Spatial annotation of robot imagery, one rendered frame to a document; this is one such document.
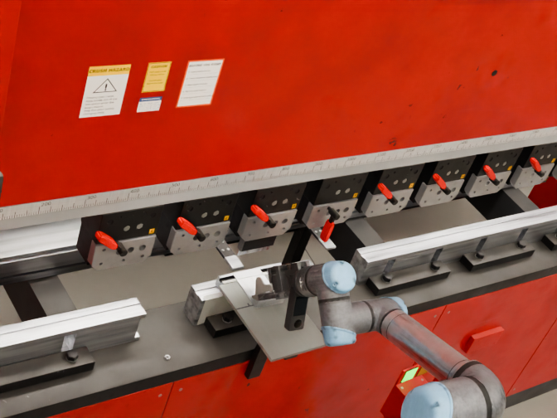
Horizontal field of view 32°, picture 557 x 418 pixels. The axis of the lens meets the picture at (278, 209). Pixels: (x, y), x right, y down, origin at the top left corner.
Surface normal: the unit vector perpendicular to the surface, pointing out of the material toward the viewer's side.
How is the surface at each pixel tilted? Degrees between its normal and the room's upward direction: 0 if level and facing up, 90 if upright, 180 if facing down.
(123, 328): 90
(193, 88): 90
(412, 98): 90
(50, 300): 0
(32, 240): 0
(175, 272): 0
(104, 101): 90
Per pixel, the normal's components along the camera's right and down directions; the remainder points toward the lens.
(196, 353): 0.29, -0.76
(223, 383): 0.52, 0.64
